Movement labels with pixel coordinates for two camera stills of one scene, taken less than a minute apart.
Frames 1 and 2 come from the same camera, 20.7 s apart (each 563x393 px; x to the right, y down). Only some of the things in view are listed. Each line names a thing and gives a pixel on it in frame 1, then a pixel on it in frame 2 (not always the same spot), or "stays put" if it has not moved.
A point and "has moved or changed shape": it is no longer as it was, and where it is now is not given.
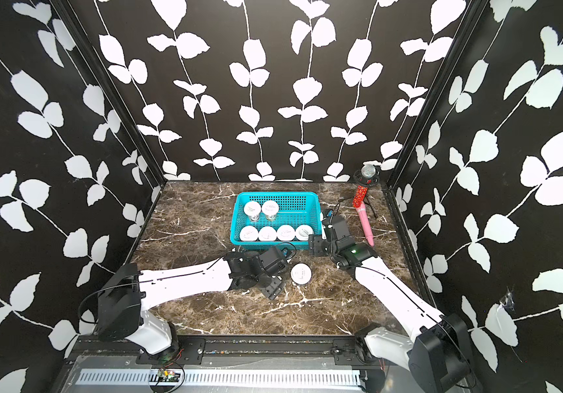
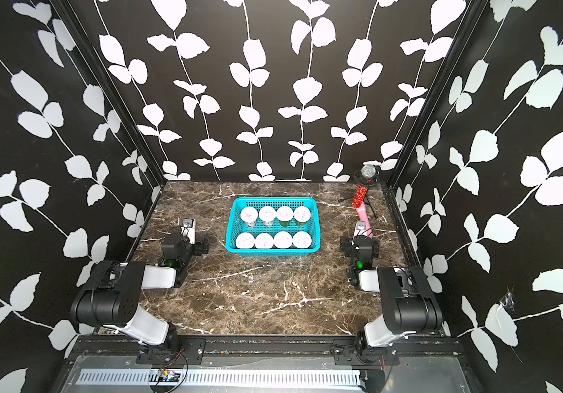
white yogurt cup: (303, 232) has moved or changed shape
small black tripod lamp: (367, 175) stays put
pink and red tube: (358, 201) stays put
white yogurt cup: (267, 233) has moved or changed shape
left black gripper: (276, 289) -> (197, 248)
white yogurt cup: (286, 232) has moved or changed shape
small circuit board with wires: (164, 375) stays put
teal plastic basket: (295, 209) has moved or changed shape
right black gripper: (315, 245) -> (348, 244)
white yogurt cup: (270, 209) has moved or changed shape
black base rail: (327, 349) stays put
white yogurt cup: (248, 233) has moved or changed shape
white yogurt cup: (301, 273) -> (302, 214)
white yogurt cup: (253, 210) has moved or changed shape
